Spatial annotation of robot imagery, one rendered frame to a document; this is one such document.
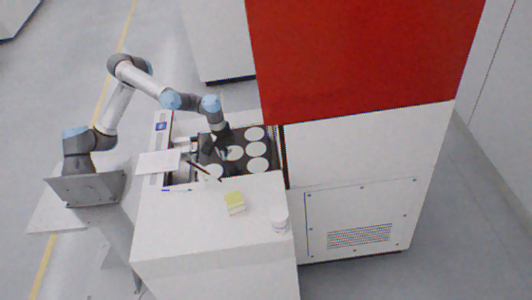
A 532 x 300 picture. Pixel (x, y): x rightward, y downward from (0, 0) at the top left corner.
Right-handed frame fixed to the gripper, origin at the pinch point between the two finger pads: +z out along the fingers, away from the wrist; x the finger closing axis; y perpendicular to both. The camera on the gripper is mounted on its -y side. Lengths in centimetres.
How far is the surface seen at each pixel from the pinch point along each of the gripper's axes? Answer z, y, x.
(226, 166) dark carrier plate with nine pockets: 1.4, -1.5, -3.7
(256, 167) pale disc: 1.3, 6.5, -16.0
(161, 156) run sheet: -5.6, -18.8, 20.9
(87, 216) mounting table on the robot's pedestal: 9, -59, 34
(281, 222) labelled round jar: -14, -16, -52
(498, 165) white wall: 79, 150, -96
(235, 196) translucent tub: -12.0, -17.6, -28.6
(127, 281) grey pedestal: 90, -63, 48
